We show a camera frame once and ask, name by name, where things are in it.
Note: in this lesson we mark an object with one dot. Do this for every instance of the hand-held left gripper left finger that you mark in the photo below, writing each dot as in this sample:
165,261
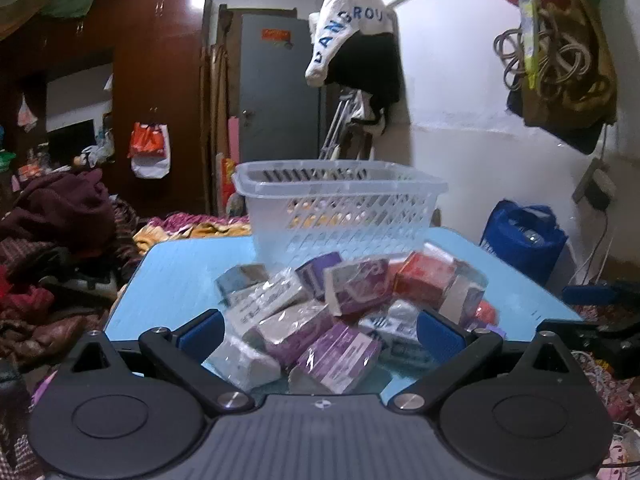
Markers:
200,332

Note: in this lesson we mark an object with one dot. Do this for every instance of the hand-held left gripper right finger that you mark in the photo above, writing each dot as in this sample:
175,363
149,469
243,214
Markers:
440,331

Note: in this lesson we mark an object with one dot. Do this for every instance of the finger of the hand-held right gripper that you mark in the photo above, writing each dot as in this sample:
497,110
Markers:
595,294
600,347

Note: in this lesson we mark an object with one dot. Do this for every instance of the pile of soap boxes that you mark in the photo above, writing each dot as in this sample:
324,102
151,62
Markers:
300,325

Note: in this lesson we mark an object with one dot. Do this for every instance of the clear plastic basket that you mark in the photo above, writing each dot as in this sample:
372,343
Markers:
330,210

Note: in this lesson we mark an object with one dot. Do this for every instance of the pink floral cloth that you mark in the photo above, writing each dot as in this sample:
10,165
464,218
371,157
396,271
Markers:
622,400

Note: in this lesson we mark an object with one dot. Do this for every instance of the blue shopping bag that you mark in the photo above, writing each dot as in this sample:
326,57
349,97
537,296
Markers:
520,245

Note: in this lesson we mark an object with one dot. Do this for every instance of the yellow floral bedsheet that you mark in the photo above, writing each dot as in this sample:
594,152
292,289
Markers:
200,227

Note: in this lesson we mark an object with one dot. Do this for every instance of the red and yellow bag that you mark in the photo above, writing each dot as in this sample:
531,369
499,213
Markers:
228,180

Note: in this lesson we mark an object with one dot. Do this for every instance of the dark hanging bag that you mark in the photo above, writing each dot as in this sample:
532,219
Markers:
575,137

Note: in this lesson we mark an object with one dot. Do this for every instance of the pile of dark clothes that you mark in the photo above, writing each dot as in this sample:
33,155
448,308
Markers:
45,300

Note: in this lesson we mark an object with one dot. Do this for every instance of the maroon blanket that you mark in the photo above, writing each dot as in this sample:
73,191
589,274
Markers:
65,205

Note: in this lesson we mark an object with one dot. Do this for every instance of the orange and white plastic bag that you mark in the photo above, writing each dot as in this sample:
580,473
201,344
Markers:
147,147

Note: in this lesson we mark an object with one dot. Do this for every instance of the pink board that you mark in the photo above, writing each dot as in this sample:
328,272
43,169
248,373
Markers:
233,140

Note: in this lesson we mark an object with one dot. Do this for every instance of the brown hanging bag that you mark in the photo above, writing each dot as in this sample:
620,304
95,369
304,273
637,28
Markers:
585,95

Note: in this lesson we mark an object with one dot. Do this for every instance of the black and white garment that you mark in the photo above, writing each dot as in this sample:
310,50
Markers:
371,117

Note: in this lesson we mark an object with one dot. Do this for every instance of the dark screen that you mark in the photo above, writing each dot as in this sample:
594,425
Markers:
70,142

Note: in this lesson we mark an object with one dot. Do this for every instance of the metal crutches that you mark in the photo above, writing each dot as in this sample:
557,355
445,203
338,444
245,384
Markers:
336,125

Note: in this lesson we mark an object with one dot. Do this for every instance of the grey metal door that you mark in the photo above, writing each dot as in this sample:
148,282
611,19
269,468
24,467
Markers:
280,110

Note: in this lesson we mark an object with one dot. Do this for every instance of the brown wooden wardrobe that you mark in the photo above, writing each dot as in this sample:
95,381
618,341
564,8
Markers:
150,85

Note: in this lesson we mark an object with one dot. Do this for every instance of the black hanging garment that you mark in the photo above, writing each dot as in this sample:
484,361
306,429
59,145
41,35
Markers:
367,67

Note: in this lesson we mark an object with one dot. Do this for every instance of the yellow-green packet strip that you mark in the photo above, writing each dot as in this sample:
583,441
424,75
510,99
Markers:
529,25

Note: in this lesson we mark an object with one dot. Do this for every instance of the small white plastic bag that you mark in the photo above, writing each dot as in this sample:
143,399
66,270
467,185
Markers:
27,115

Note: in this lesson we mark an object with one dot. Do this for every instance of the white hooded sweatshirt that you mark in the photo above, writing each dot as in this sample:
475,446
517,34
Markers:
350,10

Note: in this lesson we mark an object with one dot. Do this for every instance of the wall power adapter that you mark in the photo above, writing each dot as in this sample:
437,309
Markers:
597,185

